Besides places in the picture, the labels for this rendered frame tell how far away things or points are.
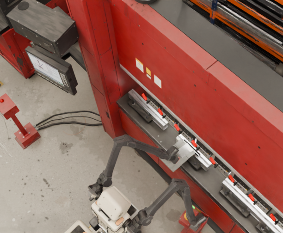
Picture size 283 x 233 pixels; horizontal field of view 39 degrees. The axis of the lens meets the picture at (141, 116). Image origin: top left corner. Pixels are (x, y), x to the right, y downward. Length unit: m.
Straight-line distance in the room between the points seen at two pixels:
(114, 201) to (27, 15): 1.56
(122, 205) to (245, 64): 1.34
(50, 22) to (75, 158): 1.98
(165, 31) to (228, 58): 0.43
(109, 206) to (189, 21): 1.43
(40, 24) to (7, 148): 2.15
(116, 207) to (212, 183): 0.99
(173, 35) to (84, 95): 2.71
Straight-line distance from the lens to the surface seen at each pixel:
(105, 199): 3.06
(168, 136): 3.76
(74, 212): 4.52
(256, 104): 2.33
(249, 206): 3.50
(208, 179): 3.62
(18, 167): 4.87
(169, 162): 3.52
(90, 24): 3.01
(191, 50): 2.49
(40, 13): 3.31
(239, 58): 2.49
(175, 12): 2.68
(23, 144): 4.89
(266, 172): 2.78
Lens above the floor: 4.26
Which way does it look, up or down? 61 degrees down
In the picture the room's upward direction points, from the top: 6 degrees counter-clockwise
